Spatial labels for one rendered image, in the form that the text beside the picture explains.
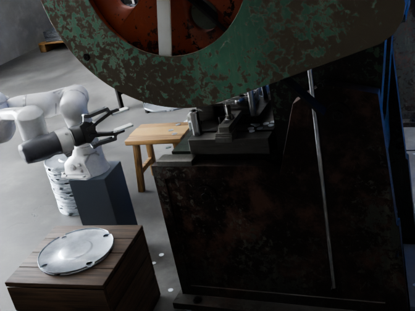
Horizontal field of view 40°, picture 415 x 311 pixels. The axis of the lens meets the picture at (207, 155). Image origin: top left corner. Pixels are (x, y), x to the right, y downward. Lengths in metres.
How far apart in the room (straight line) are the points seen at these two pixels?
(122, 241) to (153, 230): 0.73
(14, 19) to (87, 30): 6.45
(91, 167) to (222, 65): 1.11
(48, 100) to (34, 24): 6.02
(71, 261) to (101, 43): 0.85
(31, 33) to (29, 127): 6.34
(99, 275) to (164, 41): 0.87
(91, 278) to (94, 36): 0.84
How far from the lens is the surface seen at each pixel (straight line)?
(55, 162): 3.28
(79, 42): 1.80
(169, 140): 3.11
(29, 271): 2.25
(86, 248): 2.23
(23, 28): 8.31
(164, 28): 1.67
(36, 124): 2.11
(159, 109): 2.18
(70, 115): 2.42
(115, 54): 1.75
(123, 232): 2.28
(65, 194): 3.26
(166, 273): 2.61
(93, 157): 2.56
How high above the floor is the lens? 1.47
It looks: 24 degrees down
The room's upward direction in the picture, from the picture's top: 11 degrees counter-clockwise
